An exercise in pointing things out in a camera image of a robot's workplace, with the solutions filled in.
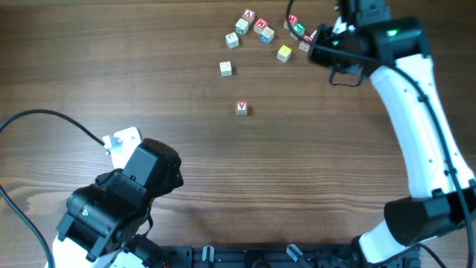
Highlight red V letter block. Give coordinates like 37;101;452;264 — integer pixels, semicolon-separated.
235;100;248;115

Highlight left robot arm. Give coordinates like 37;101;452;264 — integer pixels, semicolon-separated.
46;138;184;267

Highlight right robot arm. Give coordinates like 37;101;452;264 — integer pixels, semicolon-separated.
308;1;475;267

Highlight red Q letter block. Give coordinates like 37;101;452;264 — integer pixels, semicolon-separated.
299;34;312;52

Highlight green E letter block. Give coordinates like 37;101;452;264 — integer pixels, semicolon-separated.
290;22;305;40

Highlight yellow W letter block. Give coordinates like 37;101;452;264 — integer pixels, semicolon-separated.
277;45;292;63

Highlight red M letter block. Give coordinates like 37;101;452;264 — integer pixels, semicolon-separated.
284;14;298;30

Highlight blue edged picture block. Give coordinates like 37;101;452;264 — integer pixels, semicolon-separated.
260;27;274;44

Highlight red W letter block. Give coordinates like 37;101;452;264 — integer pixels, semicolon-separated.
254;18;268;34

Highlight red A letter block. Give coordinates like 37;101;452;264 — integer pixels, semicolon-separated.
242;9;256;24

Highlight teal edged picture block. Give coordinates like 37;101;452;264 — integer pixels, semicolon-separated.
235;19;249;36

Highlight plain block beside V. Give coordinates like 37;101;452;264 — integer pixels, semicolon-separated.
225;32;239;49

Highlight lone plain wooden block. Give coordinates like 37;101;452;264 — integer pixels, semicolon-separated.
219;61;232;77

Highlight right black camera cable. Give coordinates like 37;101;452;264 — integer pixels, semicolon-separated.
285;0;476;268

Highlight black camera cable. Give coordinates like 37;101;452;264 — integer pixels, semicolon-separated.
0;109;107;268
285;0;476;268

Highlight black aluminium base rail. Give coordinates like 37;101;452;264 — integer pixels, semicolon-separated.
154;244;421;268

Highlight left black camera cable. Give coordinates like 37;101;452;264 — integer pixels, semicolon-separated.
0;109;107;268

